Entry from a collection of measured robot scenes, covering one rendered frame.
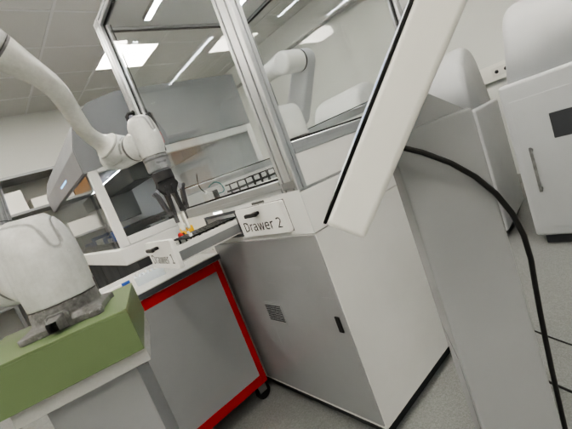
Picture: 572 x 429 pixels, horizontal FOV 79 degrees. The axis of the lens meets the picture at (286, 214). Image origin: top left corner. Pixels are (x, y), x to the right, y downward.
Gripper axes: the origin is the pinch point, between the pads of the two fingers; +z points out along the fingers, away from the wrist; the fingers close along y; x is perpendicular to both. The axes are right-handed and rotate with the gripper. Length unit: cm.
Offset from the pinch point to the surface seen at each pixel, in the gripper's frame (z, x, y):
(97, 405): 29, -34, -50
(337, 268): 31, -48, 22
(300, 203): 6, -47, 18
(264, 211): 6.2, -29.6, 16.5
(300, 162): -5, -48, 23
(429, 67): -11, -113, -17
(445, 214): 8, -102, -2
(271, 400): 97, 16, 11
